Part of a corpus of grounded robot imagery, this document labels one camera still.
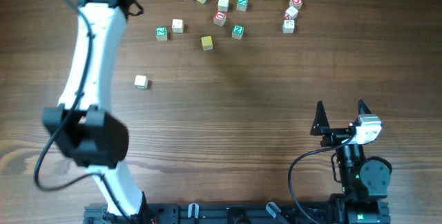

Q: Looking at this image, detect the white picture block right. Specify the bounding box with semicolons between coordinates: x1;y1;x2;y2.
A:
282;19;296;33

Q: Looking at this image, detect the green Z block centre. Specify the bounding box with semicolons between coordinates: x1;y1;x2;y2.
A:
232;25;244;39

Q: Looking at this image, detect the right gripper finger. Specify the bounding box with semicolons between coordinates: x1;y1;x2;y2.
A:
310;100;330;136
358;100;372;115

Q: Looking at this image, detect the red letter block right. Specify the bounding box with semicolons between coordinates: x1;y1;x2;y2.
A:
289;0;303;10

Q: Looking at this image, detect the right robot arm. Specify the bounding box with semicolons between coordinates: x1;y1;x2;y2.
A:
310;100;392;224

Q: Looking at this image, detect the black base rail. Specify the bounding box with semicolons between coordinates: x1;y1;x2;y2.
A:
83;201;391;224

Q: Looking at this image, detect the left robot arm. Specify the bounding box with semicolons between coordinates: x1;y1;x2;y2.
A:
43;0;158;223

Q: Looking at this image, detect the white block red side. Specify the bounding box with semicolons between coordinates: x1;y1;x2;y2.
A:
284;6;298;20

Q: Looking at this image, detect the green N block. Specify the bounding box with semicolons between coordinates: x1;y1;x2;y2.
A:
236;0;248;12

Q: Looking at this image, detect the green Z block left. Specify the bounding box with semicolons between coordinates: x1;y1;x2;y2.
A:
155;26;168;41

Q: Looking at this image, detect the white block green side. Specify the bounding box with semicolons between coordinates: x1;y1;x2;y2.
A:
134;75;149;89

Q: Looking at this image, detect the red U block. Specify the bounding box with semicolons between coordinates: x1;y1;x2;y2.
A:
213;11;227;26

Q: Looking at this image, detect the green z block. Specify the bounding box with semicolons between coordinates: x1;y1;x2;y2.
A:
155;26;168;41
232;25;244;39

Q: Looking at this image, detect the plain wooden block blue side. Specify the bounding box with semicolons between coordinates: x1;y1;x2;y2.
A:
218;0;229;12

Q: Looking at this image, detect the white block dotted face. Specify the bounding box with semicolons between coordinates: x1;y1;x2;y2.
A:
172;19;184;33

